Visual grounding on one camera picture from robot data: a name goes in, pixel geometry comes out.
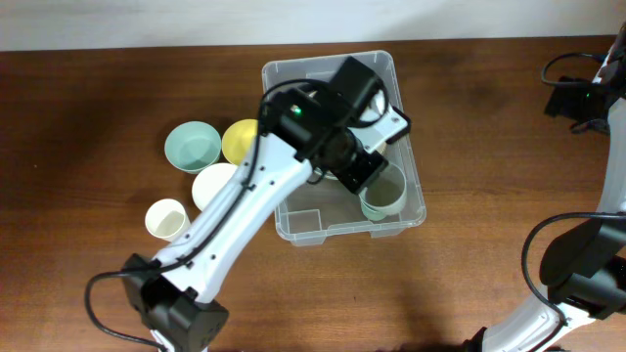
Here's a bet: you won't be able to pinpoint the mint green bowl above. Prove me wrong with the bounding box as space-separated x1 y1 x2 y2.
164 121 222 174

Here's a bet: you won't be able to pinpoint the green plastic cup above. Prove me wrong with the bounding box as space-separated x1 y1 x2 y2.
361 200 387 222

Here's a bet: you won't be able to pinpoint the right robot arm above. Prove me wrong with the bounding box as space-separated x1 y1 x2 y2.
462 31 625 352

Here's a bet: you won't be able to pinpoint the yellow bowl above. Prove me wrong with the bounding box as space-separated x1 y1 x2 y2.
222 119 257 165

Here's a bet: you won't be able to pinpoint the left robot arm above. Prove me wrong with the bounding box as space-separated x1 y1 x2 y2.
119 56 411 351

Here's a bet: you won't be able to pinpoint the white bowl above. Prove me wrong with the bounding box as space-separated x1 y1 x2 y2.
192 163 238 211

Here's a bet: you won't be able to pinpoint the grey plastic cup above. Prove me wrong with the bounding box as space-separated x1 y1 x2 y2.
359 163 408 216

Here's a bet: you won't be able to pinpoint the cream plate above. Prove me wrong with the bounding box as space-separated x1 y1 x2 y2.
299 84 385 181

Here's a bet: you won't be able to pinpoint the cream plastic cup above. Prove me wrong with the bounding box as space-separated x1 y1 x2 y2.
144 198 191 242

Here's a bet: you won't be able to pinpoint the clear plastic storage bin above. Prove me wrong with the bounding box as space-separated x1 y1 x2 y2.
261 54 426 246

